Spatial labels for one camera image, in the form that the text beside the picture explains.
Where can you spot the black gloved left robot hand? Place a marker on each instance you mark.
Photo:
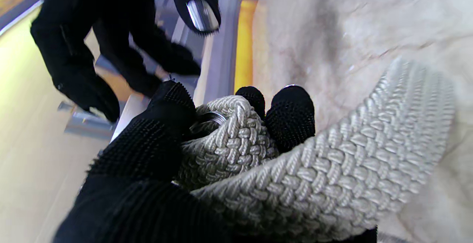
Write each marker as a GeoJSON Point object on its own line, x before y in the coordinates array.
{"type": "Point", "coordinates": [140, 184]}

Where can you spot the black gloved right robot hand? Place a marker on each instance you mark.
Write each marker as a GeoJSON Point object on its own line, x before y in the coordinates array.
{"type": "Point", "coordinates": [88, 36]}

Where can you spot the olive canvas belt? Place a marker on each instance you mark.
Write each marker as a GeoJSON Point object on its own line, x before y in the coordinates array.
{"type": "Point", "coordinates": [314, 184]}

